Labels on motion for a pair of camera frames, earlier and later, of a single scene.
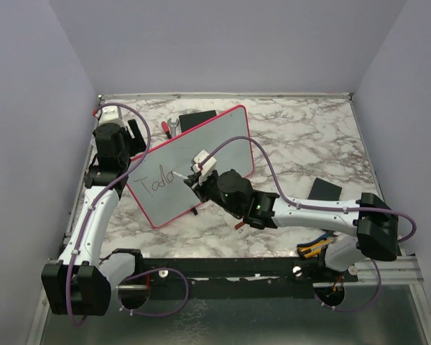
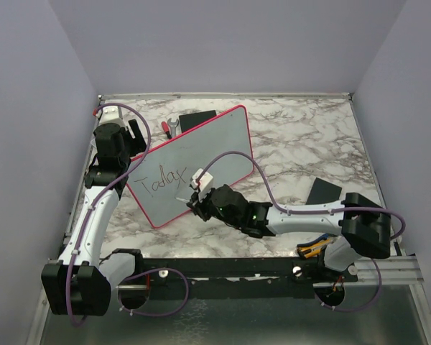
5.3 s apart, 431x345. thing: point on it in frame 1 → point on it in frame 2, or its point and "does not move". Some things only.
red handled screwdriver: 165,127 does not move
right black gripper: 202,181 → 200,205
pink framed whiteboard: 156,176 does not move
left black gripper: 138,144 does not move
